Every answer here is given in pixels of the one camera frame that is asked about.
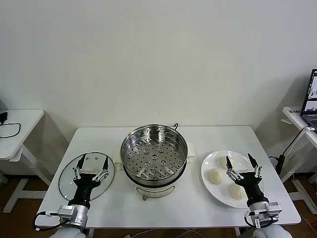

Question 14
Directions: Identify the stainless steel steamer basket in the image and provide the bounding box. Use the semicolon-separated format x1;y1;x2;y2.
120;124;188;185

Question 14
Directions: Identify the white round plate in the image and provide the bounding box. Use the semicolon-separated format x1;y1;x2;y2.
201;149;266;208

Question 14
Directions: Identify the white steamed baozi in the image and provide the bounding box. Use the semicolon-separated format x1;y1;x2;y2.
218;156;230;170
228;183;247;201
207;168;225;185

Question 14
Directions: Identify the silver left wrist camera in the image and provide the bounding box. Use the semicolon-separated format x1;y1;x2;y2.
58;205;76;222

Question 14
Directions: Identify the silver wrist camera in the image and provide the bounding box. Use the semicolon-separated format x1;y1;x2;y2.
58;205;76;222
266;201;282;216

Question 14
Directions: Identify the white electric cooker pot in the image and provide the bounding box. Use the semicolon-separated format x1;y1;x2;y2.
113;141;196;201

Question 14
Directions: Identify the white desk with laptop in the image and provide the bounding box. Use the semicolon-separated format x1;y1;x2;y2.
282;106;317;214

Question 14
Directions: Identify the white laptop cable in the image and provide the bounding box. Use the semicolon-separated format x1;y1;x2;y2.
284;126;317;156

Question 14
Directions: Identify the round glass pot lid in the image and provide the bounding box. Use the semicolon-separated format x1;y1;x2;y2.
58;151;115;201

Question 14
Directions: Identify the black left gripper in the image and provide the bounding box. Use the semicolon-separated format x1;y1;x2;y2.
68;154;110;206

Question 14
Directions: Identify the black looped cable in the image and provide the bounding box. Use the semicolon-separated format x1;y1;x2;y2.
0;122;22;139

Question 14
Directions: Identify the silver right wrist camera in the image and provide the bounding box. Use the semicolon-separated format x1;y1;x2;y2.
266;201;282;216

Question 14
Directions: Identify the open dark laptop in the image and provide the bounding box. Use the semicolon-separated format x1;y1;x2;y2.
300;68;317;131

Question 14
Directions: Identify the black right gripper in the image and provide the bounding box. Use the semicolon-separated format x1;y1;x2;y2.
225;153;268;203

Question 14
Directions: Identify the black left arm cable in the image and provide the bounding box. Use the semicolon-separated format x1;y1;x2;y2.
34;211;65;233

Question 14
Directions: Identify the white side desk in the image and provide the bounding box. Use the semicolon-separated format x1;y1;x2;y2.
0;109;54;214

